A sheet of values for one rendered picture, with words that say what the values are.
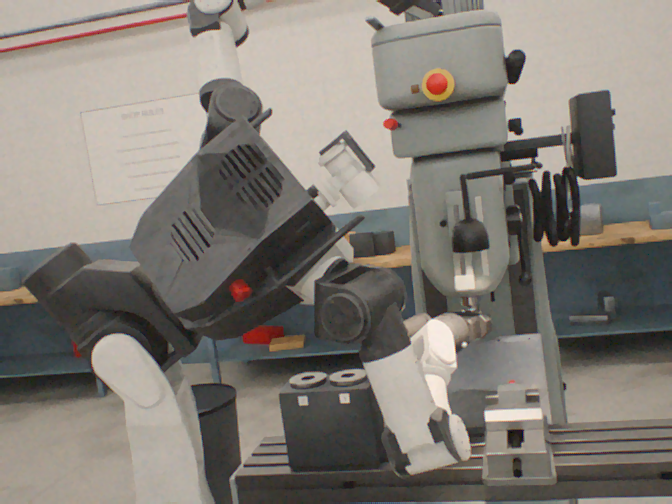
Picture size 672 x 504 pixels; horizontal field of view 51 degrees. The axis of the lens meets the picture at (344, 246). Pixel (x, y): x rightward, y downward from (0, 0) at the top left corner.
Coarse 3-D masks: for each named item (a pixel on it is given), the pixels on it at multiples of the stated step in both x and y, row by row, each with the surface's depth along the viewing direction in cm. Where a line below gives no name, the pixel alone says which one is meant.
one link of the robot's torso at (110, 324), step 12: (120, 312) 124; (96, 324) 122; (108, 324) 122; (120, 324) 122; (132, 324) 124; (144, 324) 126; (84, 336) 122; (96, 336) 122; (132, 336) 122; (144, 336) 123; (156, 336) 127; (84, 348) 122; (144, 348) 123; (156, 348) 125; (156, 360) 125
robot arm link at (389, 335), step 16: (368, 272) 122; (368, 288) 115; (384, 288) 118; (384, 304) 116; (384, 320) 116; (400, 320) 118; (368, 336) 116; (384, 336) 116; (400, 336) 117; (368, 352) 117; (384, 352) 116
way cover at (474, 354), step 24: (504, 336) 200; (528, 336) 198; (456, 360) 201; (480, 360) 199; (504, 360) 198; (528, 360) 196; (456, 384) 199; (480, 384) 197; (528, 384) 194; (456, 408) 195; (480, 408) 194
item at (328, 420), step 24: (288, 384) 173; (312, 384) 168; (336, 384) 166; (360, 384) 166; (288, 408) 168; (312, 408) 166; (336, 408) 165; (360, 408) 164; (288, 432) 168; (312, 432) 167; (336, 432) 166; (360, 432) 165; (288, 456) 169; (312, 456) 168; (336, 456) 167; (360, 456) 165
